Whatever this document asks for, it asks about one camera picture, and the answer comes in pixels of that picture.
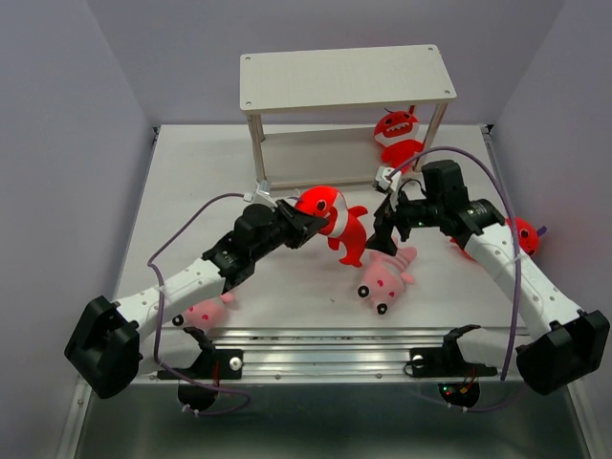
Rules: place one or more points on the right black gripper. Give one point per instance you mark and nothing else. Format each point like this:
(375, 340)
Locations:
(387, 215)

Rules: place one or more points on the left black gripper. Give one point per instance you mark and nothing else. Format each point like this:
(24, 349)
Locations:
(302, 226)

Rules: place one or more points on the red shark plush toy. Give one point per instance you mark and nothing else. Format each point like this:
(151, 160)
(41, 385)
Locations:
(344, 228)

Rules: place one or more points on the red shark plush white belly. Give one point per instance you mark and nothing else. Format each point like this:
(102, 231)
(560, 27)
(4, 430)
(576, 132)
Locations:
(396, 134)

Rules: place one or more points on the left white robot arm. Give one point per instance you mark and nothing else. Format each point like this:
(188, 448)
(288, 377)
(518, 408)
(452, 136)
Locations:
(105, 346)

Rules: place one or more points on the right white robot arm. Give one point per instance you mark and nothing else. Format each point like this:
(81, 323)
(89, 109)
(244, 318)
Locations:
(564, 342)

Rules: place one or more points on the white two-tier shelf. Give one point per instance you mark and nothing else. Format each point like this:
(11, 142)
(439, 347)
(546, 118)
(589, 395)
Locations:
(330, 80)

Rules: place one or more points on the pink striped plush centre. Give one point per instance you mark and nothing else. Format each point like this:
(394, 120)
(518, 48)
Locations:
(385, 278)

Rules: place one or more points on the pink striped plush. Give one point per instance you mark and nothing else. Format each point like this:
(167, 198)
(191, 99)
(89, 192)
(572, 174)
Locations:
(205, 315)
(385, 278)

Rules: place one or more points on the pink striped plush left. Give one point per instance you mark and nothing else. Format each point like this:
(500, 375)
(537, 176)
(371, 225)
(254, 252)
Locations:
(205, 315)

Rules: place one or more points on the red plush purple horn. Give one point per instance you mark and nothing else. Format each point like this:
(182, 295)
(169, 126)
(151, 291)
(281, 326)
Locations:
(528, 236)

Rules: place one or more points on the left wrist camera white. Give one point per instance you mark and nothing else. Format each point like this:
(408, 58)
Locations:
(261, 195)

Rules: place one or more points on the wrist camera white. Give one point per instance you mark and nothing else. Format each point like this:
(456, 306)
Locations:
(261, 195)
(387, 179)

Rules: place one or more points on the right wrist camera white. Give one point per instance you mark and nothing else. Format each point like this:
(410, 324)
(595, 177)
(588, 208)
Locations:
(387, 179)

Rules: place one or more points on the aluminium rail frame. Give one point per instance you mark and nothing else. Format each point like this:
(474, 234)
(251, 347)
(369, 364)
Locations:
(304, 354)

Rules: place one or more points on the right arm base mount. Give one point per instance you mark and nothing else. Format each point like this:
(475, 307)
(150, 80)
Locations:
(447, 361)

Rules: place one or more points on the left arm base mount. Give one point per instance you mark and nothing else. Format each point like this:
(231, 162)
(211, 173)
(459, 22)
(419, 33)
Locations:
(202, 375)

